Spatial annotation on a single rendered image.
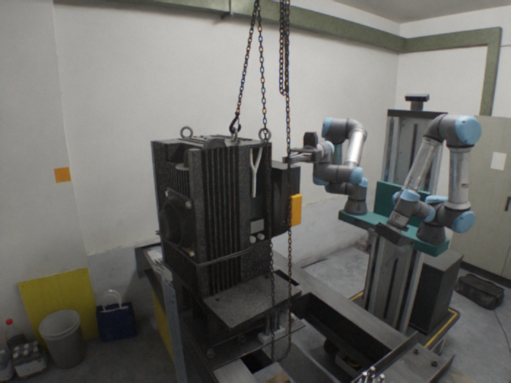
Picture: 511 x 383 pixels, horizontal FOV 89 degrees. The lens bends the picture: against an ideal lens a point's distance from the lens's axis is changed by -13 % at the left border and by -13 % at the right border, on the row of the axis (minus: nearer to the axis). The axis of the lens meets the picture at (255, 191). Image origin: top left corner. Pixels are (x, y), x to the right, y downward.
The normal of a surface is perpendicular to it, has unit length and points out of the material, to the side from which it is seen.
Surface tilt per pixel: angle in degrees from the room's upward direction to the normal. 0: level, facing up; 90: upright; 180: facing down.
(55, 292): 87
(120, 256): 90
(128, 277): 90
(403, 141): 90
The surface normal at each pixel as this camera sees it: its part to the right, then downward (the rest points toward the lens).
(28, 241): 0.54, 0.24
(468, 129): 0.16, 0.15
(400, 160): -0.82, 0.16
